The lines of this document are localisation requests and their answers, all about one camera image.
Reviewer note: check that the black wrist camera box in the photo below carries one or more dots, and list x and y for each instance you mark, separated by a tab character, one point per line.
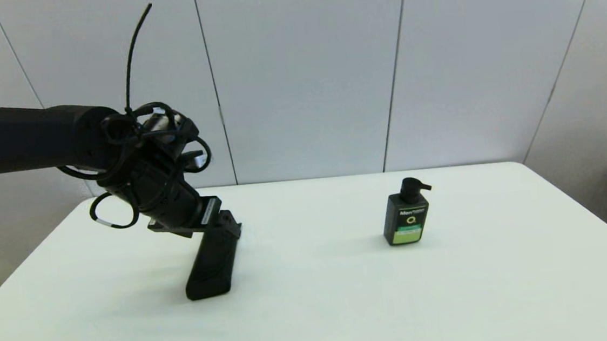
170	124

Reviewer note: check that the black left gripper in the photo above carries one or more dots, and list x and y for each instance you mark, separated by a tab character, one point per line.
168	203

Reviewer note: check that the black pump bottle green label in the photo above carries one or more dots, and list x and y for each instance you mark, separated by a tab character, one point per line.
406	222

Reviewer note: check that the black leather glasses case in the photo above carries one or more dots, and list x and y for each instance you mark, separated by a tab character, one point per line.
212	264

